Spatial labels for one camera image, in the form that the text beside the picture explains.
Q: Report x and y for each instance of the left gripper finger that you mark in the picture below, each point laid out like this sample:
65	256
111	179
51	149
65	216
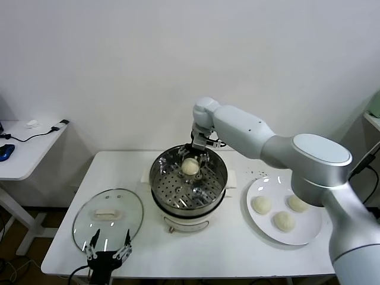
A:
124	252
90	252

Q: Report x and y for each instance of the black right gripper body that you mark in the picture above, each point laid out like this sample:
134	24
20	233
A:
194	152

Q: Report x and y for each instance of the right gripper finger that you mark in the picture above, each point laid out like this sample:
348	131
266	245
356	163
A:
204	159
183	151

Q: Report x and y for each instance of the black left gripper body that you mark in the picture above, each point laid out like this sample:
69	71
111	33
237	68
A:
105	264

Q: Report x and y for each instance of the white steamed baozi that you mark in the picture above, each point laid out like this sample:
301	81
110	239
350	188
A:
190	167
297	205
262	205
284	221

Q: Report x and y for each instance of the glass pot lid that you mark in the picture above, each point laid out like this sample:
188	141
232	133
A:
130	207

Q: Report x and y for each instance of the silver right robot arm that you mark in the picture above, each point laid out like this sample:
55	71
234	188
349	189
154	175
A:
246	130

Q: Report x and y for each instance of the stainless steel steamer basket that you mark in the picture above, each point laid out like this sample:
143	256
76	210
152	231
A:
169	187

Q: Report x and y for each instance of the white electric cooker base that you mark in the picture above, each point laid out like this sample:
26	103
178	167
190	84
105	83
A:
184	221

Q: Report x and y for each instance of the white side table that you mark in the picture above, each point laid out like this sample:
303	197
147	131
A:
29	157

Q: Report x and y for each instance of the white round plate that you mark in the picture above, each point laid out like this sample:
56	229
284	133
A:
302	234

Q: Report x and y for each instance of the blue computer mouse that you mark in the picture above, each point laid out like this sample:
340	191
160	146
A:
6	153

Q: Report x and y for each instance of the crumpled white tissue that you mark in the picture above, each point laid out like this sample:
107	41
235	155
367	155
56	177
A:
33	124

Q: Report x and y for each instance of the white shelf board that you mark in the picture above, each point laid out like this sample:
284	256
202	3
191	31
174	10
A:
372	120

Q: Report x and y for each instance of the pale green appliance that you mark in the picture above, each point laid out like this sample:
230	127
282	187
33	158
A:
374	104

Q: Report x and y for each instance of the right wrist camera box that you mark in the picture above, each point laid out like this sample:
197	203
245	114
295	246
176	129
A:
199	139

